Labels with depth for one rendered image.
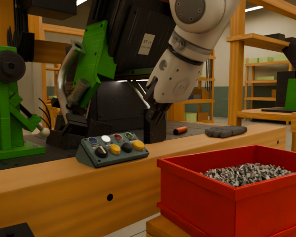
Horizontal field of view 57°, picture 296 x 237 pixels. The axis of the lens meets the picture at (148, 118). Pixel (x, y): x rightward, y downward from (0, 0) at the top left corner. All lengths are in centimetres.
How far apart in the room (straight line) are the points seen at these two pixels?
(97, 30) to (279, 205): 68
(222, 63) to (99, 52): 1083
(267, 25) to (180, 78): 1034
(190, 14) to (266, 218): 34
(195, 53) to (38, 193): 37
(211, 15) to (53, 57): 94
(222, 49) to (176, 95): 1111
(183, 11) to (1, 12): 82
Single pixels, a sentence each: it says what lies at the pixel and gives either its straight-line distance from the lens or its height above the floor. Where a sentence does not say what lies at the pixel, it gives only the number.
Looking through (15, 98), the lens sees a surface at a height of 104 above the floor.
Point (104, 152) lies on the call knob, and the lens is 59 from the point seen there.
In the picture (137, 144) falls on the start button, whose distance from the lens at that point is 66.
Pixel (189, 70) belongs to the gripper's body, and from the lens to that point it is 55.
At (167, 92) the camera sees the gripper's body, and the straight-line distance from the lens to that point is 54.
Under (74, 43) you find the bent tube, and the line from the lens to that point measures 92.
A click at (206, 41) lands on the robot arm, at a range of 51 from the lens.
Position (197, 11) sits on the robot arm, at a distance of 43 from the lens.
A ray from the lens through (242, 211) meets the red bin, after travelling 46.
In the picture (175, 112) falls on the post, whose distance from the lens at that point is 165.
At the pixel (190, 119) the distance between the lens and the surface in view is 718.
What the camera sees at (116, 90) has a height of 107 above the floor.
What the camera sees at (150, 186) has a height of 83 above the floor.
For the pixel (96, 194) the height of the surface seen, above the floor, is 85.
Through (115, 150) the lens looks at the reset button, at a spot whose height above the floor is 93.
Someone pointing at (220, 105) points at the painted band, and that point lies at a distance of 1157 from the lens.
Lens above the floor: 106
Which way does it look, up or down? 6 degrees down
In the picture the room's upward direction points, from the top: straight up
